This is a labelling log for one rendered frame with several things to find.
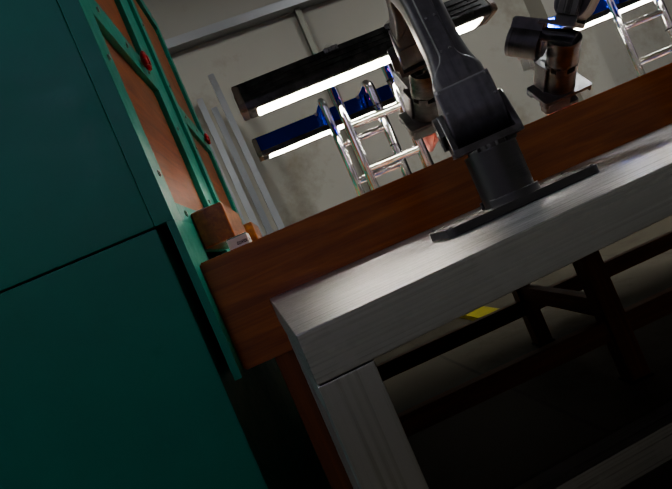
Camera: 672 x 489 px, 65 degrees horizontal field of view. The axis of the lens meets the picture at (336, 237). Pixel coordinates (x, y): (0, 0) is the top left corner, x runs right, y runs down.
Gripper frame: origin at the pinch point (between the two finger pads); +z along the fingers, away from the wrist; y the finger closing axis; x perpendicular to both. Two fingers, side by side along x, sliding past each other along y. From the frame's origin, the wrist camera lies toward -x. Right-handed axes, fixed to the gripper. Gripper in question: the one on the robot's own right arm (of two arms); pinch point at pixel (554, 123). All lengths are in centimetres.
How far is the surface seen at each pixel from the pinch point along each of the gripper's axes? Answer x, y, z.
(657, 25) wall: -232, -283, 197
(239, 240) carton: 8, 67, -14
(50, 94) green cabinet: -10, 83, -40
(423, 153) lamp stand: -24.3, 19.1, 16.8
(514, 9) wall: -265, -171, 153
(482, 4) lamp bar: -30.2, -1.7, -12.8
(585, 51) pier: -215, -200, 177
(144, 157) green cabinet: 0, 74, -31
